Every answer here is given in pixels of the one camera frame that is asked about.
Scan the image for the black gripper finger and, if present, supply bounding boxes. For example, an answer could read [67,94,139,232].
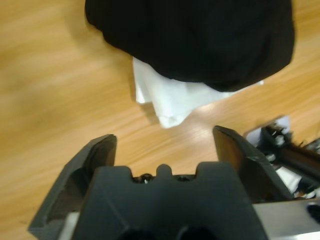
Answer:
[27,133,119,240]
[212,125,296,204]

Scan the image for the black Unitree polo shirt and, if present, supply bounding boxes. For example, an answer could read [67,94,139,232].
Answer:
[83,0,296,94]

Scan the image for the white block with dark post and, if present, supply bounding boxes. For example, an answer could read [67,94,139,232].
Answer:
[244,116,320,200]

